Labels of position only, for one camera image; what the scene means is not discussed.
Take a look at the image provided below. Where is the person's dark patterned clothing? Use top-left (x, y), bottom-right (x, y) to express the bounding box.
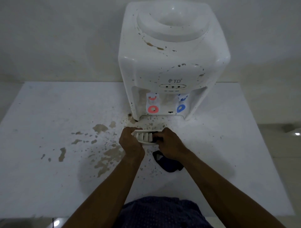
top-left (112, 196), bottom-right (213, 228)

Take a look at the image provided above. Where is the person's left forearm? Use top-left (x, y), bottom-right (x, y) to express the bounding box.
top-left (62, 154), bottom-right (144, 228)

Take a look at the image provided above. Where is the person's right hand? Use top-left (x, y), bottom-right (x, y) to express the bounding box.
top-left (154, 127), bottom-right (188, 160)

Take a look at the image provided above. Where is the blue cold water tap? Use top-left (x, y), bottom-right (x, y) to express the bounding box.
top-left (176, 93), bottom-right (190, 114)

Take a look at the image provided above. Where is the person's left hand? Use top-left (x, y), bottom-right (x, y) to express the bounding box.
top-left (119, 127), bottom-right (146, 161)

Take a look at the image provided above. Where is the dark blue cloth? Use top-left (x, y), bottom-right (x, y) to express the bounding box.
top-left (152, 150), bottom-right (184, 173)

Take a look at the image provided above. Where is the red hot water tap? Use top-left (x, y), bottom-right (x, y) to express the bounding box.
top-left (146, 93), bottom-right (161, 115)

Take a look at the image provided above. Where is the white drip tray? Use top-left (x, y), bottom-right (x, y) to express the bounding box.
top-left (131, 124), bottom-right (167, 144)

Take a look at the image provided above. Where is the white water dispenser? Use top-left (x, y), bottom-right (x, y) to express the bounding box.
top-left (118, 0), bottom-right (231, 121)

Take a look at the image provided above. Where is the person's right forearm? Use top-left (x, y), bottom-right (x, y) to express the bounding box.
top-left (167, 148), bottom-right (286, 228)

